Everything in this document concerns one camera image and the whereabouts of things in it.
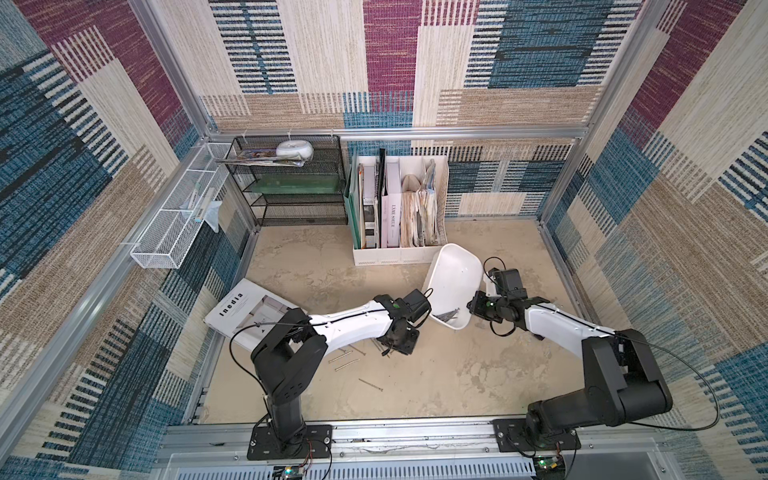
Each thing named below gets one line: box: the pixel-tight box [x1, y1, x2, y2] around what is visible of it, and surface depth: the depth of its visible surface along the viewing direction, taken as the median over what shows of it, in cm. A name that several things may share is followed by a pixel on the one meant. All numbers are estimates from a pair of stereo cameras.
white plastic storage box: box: [422, 243, 484, 331], surface depth 97 cm
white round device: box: [275, 139, 314, 160], surface depth 91 cm
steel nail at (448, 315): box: [432, 307, 460, 323], surface depth 96 cm
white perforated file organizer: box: [352, 155, 449, 266], surface depth 103 cm
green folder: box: [343, 146, 362, 250], surface depth 92 cm
